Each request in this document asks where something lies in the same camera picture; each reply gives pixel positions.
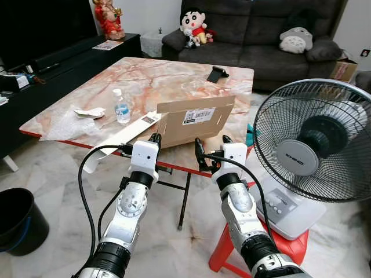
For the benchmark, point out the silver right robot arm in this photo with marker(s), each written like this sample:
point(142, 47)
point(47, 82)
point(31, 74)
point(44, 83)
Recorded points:
point(238, 200)

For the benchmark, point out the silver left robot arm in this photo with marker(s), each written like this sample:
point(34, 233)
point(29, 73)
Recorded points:
point(130, 204)

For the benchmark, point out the flat brown cardboard box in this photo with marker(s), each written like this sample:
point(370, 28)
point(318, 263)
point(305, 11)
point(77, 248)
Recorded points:
point(194, 124)

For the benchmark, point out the long white paper strip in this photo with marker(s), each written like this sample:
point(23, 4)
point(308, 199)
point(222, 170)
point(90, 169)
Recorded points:
point(124, 138)

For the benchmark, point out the clear plastic water bottle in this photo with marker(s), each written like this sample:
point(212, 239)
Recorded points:
point(122, 110)

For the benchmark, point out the teal plastic stool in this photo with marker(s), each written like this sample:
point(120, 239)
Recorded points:
point(251, 134)

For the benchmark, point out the marble pattern folding table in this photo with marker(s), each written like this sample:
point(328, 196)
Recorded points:
point(162, 81)

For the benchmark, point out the crumpled white paper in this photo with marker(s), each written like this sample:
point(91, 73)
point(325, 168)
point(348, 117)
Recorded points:
point(90, 112)

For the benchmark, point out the small black stand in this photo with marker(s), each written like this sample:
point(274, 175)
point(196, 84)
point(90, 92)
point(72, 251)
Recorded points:
point(217, 74)

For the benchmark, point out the clear bubble wrap sheet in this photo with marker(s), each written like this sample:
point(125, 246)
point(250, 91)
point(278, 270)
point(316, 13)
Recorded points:
point(66, 128)

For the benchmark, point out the grey black table fan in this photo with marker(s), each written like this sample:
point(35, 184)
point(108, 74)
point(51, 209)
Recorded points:
point(301, 156)

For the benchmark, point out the small white side table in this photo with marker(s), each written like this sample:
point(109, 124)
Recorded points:
point(153, 43)

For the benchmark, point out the dark grey sofa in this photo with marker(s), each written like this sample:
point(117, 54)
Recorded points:
point(249, 58)

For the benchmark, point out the printed booklet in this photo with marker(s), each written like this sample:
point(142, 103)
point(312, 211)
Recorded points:
point(108, 45)

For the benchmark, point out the black television cabinet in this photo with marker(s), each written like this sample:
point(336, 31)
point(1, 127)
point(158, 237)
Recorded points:
point(58, 87)

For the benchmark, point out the red plastic stool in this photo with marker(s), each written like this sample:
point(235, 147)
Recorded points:
point(290, 246)

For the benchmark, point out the cartoon boy plush doll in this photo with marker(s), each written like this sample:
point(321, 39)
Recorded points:
point(195, 26)

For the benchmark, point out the black soundbar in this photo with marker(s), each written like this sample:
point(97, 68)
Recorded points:
point(64, 57)

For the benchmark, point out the red gold figurine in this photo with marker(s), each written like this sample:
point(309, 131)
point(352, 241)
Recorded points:
point(109, 20)

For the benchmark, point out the grey white creature plush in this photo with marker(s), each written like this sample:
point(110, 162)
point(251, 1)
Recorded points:
point(295, 41)

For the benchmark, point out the black plastic bucket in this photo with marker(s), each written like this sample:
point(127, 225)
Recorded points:
point(20, 223)

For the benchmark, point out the dark grey cushion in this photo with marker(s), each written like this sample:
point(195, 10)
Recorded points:
point(324, 51)

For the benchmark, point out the black flat television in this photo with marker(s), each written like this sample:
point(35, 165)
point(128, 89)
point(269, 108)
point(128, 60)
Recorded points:
point(40, 26)

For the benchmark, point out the brown cardboard carton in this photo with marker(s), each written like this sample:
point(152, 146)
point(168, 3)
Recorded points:
point(344, 69)

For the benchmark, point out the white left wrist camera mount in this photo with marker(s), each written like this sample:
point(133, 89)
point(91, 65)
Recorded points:
point(143, 157)

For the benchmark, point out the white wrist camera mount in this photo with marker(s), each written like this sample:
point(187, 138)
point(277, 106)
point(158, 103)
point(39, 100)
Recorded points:
point(143, 157)
point(233, 157)

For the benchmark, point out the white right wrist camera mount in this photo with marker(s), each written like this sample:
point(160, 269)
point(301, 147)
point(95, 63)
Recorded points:
point(233, 157)

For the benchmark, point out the black wall socket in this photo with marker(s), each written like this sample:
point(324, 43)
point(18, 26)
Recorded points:
point(364, 52)

